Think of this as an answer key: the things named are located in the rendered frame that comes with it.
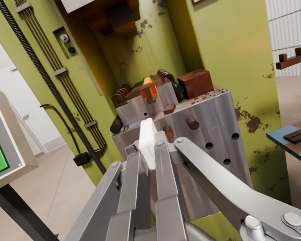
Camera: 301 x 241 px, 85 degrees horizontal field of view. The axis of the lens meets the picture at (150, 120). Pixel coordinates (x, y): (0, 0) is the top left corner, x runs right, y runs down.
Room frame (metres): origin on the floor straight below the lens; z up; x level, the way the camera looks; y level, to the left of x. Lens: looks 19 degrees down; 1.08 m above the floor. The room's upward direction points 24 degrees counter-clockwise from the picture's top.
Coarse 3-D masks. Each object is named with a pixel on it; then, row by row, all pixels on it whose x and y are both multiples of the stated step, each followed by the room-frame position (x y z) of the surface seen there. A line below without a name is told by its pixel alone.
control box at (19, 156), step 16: (0, 96) 0.56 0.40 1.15; (0, 112) 0.49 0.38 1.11; (0, 128) 0.47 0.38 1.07; (16, 128) 0.51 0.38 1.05; (0, 144) 0.44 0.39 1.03; (16, 144) 0.45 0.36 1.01; (16, 160) 0.42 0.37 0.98; (32, 160) 0.46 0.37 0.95; (0, 176) 0.40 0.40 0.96; (16, 176) 0.44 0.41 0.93
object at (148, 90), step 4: (144, 80) 0.72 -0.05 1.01; (148, 80) 0.66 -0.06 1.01; (144, 84) 0.50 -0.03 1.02; (148, 84) 0.47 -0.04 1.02; (152, 84) 0.50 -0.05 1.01; (140, 88) 0.51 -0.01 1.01; (144, 88) 0.43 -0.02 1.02; (148, 88) 0.42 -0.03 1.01; (152, 88) 0.50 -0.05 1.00; (144, 92) 0.51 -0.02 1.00; (148, 92) 0.43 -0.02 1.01; (152, 92) 0.50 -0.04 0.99; (156, 92) 0.50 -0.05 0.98; (144, 96) 0.51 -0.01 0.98; (148, 96) 0.43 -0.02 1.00; (152, 96) 0.47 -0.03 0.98; (148, 100) 0.43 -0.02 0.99; (152, 100) 0.42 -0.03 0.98; (148, 104) 0.43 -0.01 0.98
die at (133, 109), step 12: (156, 84) 0.59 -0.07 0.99; (168, 84) 0.51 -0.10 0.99; (132, 96) 0.57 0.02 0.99; (156, 96) 0.52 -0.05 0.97; (168, 96) 0.51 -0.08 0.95; (120, 108) 0.53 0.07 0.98; (132, 108) 0.53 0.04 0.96; (144, 108) 0.52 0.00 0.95; (156, 108) 0.52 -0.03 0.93; (132, 120) 0.53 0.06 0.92
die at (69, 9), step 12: (72, 0) 0.53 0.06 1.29; (84, 0) 0.53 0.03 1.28; (96, 0) 0.53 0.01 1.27; (108, 0) 0.56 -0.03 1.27; (120, 0) 0.60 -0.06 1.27; (132, 0) 0.64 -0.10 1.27; (72, 12) 0.54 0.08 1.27; (84, 12) 0.57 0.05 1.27; (96, 12) 0.61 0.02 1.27; (132, 12) 0.77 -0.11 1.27; (96, 24) 0.72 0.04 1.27; (108, 24) 0.79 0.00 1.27
